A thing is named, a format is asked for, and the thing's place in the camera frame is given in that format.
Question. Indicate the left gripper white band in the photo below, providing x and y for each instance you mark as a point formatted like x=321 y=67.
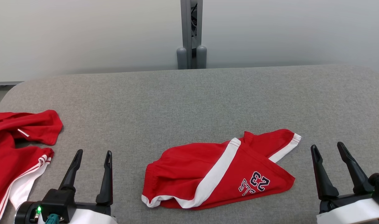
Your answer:
x=93 y=217

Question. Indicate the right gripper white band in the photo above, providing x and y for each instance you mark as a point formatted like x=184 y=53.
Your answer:
x=348 y=214

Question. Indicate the red shirt with white sleeves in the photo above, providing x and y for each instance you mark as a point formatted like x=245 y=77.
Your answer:
x=9 y=165

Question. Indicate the red shorts with white stripe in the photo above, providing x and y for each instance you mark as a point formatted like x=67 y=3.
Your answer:
x=189 y=168

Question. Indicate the teal left camera connector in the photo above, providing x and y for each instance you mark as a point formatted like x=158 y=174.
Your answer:
x=51 y=219

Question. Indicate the grey cylindrical post foot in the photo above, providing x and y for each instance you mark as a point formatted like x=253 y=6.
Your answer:
x=201 y=57
x=182 y=59

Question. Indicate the grey metal partition post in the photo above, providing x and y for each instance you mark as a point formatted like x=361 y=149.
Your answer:
x=185 y=25

